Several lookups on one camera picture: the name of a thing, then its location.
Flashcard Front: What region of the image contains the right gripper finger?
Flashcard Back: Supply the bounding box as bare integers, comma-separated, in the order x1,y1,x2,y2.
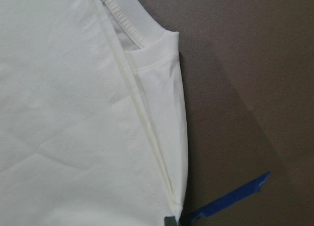
164,216,177,226

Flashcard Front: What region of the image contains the cream long-sleeve cat shirt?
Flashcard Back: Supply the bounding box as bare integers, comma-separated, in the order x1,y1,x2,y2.
0,0,188,226

